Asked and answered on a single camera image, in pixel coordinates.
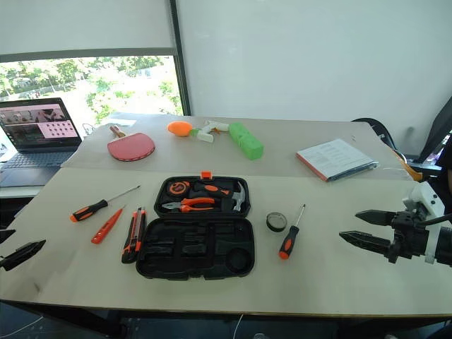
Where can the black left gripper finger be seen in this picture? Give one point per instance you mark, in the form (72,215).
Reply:
(6,234)
(23,253)

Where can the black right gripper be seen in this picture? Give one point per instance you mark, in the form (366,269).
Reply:
(409,233)

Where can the long flathead screwdriver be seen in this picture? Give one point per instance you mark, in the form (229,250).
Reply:
(88,210)

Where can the short phillips screwdriver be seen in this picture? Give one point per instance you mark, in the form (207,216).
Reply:
(289,240)

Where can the orange voltage tester pen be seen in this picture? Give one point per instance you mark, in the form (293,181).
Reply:
(106,227)

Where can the black electrical tape roll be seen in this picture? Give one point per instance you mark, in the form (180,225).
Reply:
(276,221)

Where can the black orange utility knife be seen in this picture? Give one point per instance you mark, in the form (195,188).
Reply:
(134,234)

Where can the black plastic tool case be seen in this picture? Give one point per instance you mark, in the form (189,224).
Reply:
(197,247)

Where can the white booklet in plastic sleeve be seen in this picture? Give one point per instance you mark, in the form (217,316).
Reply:
(335,159)

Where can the dark open laptop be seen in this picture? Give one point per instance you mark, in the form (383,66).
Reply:
(35,141)

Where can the black office chair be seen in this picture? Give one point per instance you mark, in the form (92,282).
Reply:
(385,132)

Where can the red table tennis paddle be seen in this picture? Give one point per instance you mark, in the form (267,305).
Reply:
(132,146)

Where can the green rectangular block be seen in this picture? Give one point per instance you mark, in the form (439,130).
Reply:
(247,141)

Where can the orange black tape measure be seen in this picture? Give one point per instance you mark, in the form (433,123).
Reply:
(178,187)

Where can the white glue gun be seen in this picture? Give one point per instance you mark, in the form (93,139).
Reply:
(206,133)

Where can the orange plush carrot toy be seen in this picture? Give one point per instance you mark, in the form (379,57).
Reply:
(180,129)

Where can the white roller blind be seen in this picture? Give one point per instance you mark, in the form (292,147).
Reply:
(84,24)

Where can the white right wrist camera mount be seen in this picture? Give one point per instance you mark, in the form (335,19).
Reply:
(427,197)

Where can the black window frame post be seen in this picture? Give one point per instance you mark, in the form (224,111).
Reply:
(178,56)

